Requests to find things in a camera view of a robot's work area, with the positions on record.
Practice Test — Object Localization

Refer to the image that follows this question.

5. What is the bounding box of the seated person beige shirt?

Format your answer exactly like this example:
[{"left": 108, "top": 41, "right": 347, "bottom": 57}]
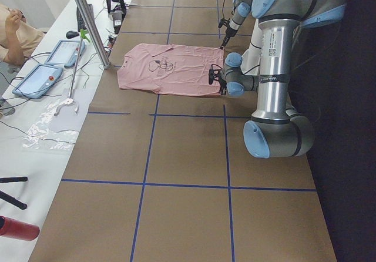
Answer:
[{"left": 1, "top": 4, "right": 45, "bottom": 66}]

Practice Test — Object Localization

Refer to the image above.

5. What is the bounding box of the pink printed t-shirt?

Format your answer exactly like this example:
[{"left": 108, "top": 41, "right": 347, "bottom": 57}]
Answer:
[{"left": 117, "top": 43, "right": 224, "bottom": 96}]

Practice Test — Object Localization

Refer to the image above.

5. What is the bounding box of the upper blue teach pendant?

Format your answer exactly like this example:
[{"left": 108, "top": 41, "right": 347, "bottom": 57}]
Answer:
[{"left": 45, "top": 40, "right": 79, "bottom": 69}]

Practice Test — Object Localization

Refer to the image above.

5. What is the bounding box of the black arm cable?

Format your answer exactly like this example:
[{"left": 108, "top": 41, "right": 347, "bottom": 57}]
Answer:
[{"left": 210, "top": 63, "right": 262, "bottom": 76}]

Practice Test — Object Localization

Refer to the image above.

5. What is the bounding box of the blue teach pendant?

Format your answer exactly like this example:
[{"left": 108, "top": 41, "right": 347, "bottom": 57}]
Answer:
[
  {"left": 12, "top": 64, "right": 63, "bottom": 99},
  {"left": 45, "top": 40, "right": 79, "bottom": 69}
]

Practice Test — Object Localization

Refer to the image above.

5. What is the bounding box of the lower blue teach pendant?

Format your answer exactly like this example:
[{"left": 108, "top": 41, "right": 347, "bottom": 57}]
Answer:
[{"left": 12, "top": 64, "right": 63, "bottom": 99}]

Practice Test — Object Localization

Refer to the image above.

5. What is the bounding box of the black keyboard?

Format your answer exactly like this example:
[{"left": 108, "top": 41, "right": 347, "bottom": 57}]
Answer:
[{"left": 76, "top": 4, "right": 94, "bottom": 32}]

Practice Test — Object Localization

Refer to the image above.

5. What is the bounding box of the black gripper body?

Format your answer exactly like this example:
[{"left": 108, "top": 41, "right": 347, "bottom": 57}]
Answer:
[
  {"left": 226, "top": 15, "right": 243, "bottom": 38},
  {"left": 219, "top": 74, "right": 227, "bottom": 91}
]

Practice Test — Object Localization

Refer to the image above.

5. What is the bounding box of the aluminium frame post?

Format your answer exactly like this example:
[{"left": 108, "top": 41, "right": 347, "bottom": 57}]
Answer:
[{"left": 75, "top": 0, "right": 110, "bottom": 69}]

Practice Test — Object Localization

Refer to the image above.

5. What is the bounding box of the metal reacher grabber tool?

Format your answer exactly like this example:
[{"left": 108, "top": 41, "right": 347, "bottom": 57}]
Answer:
[{"left": 54, "top": 29, "right": 90, "bottom": 116}]

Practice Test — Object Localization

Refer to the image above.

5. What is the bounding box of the clear plastic bag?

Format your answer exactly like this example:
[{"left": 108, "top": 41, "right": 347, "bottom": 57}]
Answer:
[{"left": 22, "top": 98, "right": 79, "bottom": 154}]

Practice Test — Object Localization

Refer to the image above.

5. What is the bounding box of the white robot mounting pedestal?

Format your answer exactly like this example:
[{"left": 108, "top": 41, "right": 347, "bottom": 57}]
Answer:
[{"left": 241, "top": 19, "right": 263, "bottom": 75}]

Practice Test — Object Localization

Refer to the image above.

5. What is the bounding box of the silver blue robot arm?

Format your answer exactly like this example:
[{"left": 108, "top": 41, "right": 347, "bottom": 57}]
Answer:
[
  {"left": 218, "top": 0, "right": 253, "bottom": 49},
  {"left": 219, "top": 0, "right": 346, "bottom": 158}
]

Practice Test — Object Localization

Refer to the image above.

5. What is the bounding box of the red cylinder bottle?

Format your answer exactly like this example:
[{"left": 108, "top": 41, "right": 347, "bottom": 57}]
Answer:
[{"left": 1, "top": 216, "right": 40, "bottom": 241}]

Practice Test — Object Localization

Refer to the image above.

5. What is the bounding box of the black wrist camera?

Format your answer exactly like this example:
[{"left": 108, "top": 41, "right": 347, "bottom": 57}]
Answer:
[
  {"left": 209, "top": 65, "right": 221, "bottom": 85},
  {"left": 218, "top": 18, "right": 230, "bottom": 29}
]

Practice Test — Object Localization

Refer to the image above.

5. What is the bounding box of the black tripod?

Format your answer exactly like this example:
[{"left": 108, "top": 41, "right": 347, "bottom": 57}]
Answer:
[{"left": 1, "top": 176, "right": 28, "bottom": 210}]

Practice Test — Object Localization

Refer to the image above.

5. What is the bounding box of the black computer mouse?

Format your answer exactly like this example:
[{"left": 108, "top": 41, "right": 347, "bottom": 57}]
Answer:
[{"left": 66, "top": 31, "right": 80, "bottom": 39}]

